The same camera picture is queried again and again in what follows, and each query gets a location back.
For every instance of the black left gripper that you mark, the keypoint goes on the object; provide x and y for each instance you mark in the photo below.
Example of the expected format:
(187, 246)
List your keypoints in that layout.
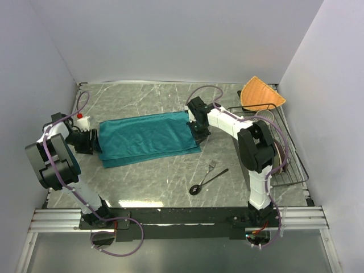
(90, 145)

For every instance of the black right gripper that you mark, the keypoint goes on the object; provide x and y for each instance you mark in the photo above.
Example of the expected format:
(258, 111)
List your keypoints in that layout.
(198, 138)

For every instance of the teal satin napkin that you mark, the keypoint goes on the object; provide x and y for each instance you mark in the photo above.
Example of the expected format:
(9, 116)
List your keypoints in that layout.
(138, 139)

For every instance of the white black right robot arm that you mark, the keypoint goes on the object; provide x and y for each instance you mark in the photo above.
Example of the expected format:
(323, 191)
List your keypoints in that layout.
(256, 148)

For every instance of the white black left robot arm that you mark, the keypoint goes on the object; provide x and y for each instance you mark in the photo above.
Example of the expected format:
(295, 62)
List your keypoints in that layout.
(57, 168)

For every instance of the silver fork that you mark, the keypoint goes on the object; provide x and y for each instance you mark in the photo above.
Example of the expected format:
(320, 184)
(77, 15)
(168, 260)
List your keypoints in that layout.
(211, 167)

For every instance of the black spoon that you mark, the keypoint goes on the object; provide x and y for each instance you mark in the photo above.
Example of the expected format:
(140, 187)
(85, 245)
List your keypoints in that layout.
(196, 189)

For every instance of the orange woven fan basket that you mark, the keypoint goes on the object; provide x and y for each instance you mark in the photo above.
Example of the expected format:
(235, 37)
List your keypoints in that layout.
(256, 95)

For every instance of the olive green plate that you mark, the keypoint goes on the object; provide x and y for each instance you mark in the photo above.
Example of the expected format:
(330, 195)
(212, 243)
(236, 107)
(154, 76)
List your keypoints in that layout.
(278, 158)

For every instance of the dark brown plate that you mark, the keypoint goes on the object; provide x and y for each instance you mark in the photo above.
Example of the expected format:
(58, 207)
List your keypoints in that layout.
(283, 156)

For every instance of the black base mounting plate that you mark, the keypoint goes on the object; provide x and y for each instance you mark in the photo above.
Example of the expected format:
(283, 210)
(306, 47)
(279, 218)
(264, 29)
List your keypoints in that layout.
(183, 223)

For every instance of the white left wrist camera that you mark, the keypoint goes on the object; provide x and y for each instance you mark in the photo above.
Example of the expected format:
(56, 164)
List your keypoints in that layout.
(82, 122)

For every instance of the aluminium rail frame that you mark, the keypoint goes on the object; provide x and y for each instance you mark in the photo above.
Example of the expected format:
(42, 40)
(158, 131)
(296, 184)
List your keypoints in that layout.
(66, 220)

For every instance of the black wire dish rack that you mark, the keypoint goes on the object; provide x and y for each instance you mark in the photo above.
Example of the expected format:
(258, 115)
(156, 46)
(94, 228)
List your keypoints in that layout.
(296, 173)

